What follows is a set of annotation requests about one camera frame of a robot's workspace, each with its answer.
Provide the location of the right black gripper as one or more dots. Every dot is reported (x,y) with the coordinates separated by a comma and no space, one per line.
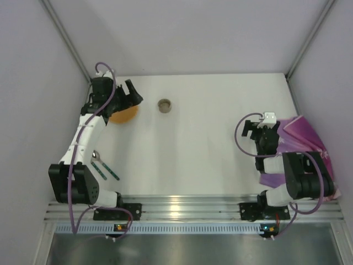
(255,130)

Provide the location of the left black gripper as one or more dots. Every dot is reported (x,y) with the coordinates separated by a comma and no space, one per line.
(124,95)

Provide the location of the orange round woven plate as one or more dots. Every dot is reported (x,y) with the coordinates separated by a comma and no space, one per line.
(124,116)

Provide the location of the small beige cup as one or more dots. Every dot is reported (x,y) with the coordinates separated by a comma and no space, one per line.
(164,106)

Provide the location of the purple Frozen placemat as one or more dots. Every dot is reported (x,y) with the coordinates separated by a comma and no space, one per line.
(295,134)

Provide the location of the green handled spoon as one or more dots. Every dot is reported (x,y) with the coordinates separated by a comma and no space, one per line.
(96,158)

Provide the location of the green handled fork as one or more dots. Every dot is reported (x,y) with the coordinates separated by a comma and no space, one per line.
(99,171)

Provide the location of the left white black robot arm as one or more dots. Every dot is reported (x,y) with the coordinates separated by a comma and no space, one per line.
(71,178)

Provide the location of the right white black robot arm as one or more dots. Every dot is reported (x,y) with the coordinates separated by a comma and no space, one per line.
(292,161)

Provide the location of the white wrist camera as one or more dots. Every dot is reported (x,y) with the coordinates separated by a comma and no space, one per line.
(269,118)

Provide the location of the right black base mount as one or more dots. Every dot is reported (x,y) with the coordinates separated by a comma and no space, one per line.
(252,211)

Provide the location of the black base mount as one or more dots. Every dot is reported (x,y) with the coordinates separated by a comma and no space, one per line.
(135,209)
(252,211)

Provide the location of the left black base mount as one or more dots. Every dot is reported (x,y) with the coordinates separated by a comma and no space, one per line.
(135,209)

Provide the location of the aluminium rail beam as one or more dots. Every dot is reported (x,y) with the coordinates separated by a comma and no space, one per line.
(201,208)

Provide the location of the white slotted cable duct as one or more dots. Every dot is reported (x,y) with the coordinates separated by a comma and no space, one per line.
(140,228)

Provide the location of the left aluminium frame post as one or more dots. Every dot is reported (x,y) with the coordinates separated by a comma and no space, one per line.
(49,9)

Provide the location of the aluminium frame post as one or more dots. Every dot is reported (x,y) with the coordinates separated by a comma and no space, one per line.
(49,9)
(309,39)

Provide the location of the right aluminium frame post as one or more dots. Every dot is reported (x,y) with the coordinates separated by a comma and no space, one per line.
(309,39)

